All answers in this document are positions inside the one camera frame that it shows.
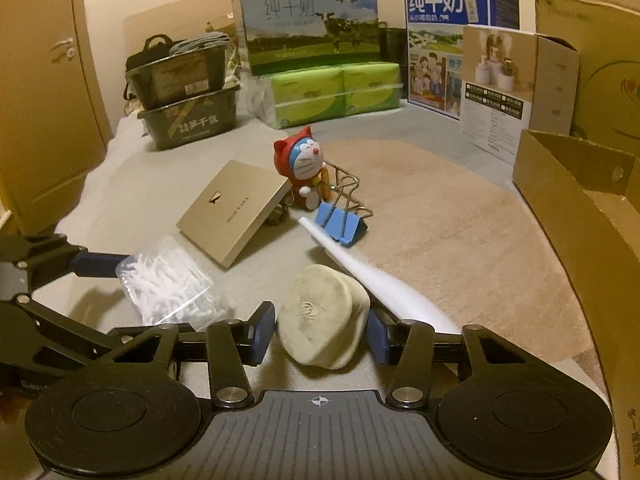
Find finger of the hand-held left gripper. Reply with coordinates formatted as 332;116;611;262
0;234;126;293
0;294;116;376

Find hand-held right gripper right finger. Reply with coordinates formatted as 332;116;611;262
366;310;536;409

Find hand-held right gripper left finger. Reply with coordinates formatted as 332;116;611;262
105;302;277;409

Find white paper tube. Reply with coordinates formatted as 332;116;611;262
298;216;461;336

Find beige rounded foam pads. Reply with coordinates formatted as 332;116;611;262
276;263;372;371

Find clear box of floss picks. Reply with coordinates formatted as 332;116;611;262
115;239;236;326

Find blue binder clip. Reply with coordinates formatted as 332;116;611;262
315;187;375;247

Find gold box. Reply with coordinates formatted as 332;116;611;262
176;160;292;269

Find wooden door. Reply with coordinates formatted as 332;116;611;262
0;0;113;235

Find blue cat figurine red hood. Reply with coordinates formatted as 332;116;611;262
273;125;333;211

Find black bag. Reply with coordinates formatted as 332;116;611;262
125;34;177;73

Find white plastic bag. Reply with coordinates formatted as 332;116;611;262
240;77;273;121

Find green tissue pack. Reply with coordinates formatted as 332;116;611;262
341;61;403;115
265;65;347;131

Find grey folded cloth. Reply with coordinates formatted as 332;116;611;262
169;30;231;56

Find white humidifier box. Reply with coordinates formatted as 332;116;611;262
460;24;581;153

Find wooden headboard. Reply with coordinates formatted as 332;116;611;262
122;0;236;56

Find black box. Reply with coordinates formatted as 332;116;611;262
378;22;408;66

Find green and blue milk carton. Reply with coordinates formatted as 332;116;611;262
231;0;380;77

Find dark blue milk carton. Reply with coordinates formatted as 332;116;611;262
403;0;521;121

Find large cardboard box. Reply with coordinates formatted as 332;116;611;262
532;0;640;148

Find wire metal holder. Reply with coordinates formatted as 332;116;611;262
320;162;362;201

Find door handle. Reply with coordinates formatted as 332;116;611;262
50;37;78;61

